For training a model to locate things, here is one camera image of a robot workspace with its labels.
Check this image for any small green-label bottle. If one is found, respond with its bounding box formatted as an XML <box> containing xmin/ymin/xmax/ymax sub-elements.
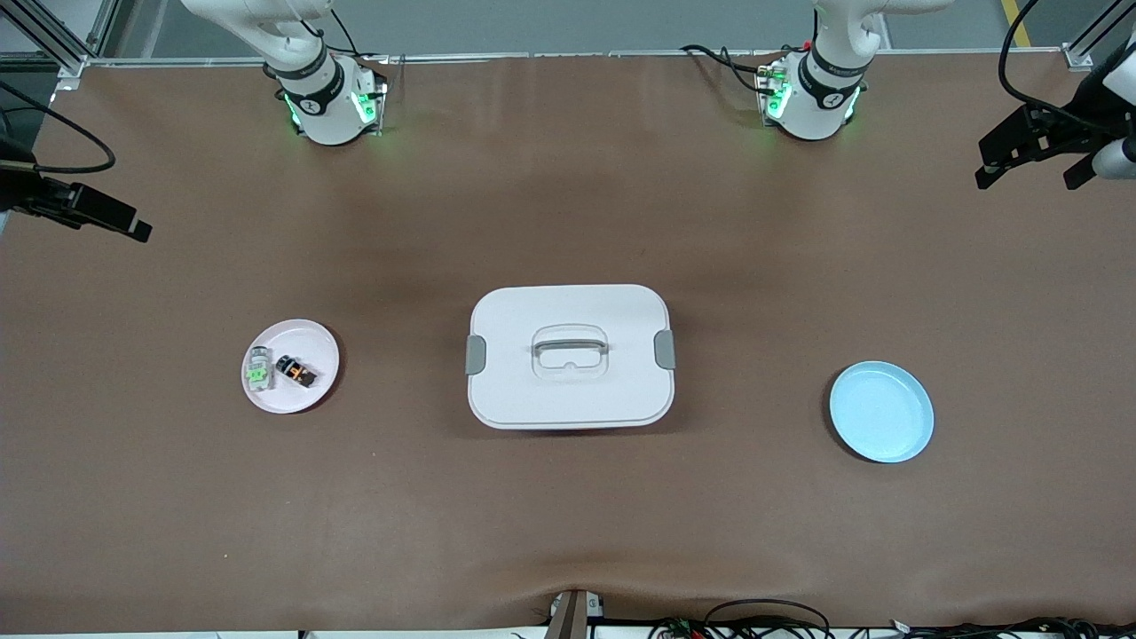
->
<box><xmin>246</xmin><ymin>346</ymin><xmax>277</xmax><ymax>393</ymax></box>

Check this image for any pink round plate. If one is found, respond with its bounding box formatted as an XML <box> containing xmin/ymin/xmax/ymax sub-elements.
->
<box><xmin>241</xmin><ymin>319</ymin><xmax>341</xmax><ymax>415</ymax></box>

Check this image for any light blue round plate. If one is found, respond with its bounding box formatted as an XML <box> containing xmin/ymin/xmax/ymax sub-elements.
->
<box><xmin>829</xmin><ymin>360</ymin><xmax>935</xmax><ymax>464</ymax></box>

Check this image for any white lidded storage box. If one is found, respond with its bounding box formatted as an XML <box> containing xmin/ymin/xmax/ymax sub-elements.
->
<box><xmin>465</xmin><ymin>284</ymin><xmax>677</xmax><ymax>431</ymax></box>

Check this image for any brown table cover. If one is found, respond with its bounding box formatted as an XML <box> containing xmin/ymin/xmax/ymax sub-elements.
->
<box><xmin>0</xmin><ymin>51</ymin><xmax>1136</xmax><ymax>635</ymax></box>

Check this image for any aluminium frame post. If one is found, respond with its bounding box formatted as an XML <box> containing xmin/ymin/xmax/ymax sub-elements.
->
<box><xmin>0</xmin><ymin>0</ymin><xmax>121</xmax><ymax>90</ymax></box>
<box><xmin>1061</xmin><ymin>0</ymin><xmax>1136</xmax><ymax>72</ymax></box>

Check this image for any black right arm base cable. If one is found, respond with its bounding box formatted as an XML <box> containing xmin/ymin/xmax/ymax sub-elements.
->
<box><xmin>306</xmin><ymin>0</ymin><xmax>391</xmax><ymax>63</ymax></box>

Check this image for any black arm base cable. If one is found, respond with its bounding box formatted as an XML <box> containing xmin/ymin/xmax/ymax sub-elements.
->
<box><xmin>681</xmin><ymin>44</ymin><xmax>786</xmax><ymax>94</ymax></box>
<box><xmin>306</xmin><ymin>0</ymin><xmax>391</xmax><ymax>63</ymax></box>

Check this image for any black left arm base cable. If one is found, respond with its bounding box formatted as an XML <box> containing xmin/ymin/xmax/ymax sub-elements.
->
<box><xmin>681</xmin><ymin>44</ymin><xmax>786</xmax><ymax>94</ymax></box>

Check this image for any aluminium table edge rail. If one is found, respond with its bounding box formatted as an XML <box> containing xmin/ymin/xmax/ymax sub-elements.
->
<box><xmin>84</xmin><ymin>49</ymin><xmax>1070</xmax><ymax>68</ymax></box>

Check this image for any black cable bundle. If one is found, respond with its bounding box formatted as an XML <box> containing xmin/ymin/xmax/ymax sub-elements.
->
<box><xmin>887</xmin><ymin>615</ymin><xmax>1136</xmax><ymax>639</ymax></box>

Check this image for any black looped cable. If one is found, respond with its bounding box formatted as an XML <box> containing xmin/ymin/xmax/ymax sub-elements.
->
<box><xmin>652</xmin><ymin>599</ymin><xmax>831</xmax><ymax>639</ymax></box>

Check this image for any grey metal bracket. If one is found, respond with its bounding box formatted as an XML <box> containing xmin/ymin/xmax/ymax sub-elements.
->
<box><xmin>546</xmin><ymin>588</ymin><xmax>606</xmax><ymax>639</ymax></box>

